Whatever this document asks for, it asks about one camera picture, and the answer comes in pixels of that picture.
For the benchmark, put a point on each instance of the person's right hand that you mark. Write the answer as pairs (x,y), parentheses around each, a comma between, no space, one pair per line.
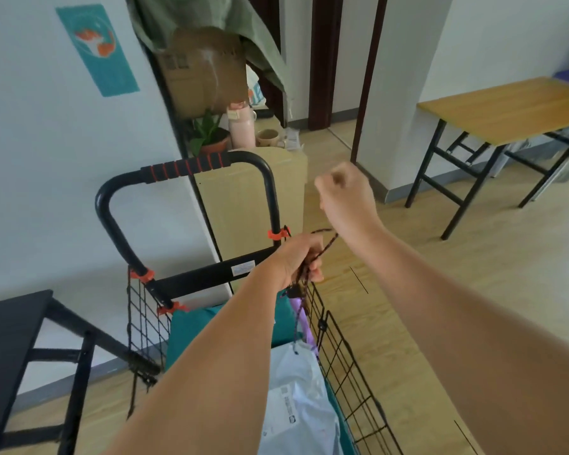
(351,203)

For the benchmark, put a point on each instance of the person's left hand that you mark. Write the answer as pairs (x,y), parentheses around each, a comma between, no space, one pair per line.
(294,262)

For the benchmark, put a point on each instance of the purple mailer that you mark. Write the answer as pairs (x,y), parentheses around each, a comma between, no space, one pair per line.
(306,326)

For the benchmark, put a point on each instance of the white poly mailer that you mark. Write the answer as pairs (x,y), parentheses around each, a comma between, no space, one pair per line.
(303,421)

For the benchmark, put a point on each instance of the person's left forearm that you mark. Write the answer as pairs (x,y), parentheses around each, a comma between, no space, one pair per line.
(204,374)

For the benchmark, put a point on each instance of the person's right forearm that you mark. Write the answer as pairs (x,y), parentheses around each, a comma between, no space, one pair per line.
(479,336)

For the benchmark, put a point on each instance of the beige cabinet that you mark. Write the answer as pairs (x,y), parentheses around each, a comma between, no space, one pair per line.
(246,208)

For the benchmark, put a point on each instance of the crumpled clear plastic wrapper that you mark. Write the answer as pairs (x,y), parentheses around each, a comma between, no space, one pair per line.
(293,139)

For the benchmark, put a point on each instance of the beige round cup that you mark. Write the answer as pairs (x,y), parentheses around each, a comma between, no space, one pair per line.
(267,137)

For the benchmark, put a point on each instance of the pink bottle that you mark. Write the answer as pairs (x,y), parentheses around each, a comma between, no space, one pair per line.
(242,130)

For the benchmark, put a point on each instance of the dark brown door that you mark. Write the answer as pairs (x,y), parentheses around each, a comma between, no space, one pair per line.
(325,61)

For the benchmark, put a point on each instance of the green potted plant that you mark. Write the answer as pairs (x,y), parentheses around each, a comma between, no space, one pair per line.
(206,134)

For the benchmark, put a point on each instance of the wooden table black legs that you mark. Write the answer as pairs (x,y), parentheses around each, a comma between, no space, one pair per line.
(502,108)

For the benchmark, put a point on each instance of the dark green draped cloth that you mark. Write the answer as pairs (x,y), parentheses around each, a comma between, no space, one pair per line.
(204,11)

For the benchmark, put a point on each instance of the black low metal table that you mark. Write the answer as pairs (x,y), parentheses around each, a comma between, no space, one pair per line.
(4,336)

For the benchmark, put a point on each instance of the dark brown door frame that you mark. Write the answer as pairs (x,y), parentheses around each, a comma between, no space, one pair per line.
(367,80)

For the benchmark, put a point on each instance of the teal wall poster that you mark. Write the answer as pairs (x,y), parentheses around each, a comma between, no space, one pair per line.
(99,56)

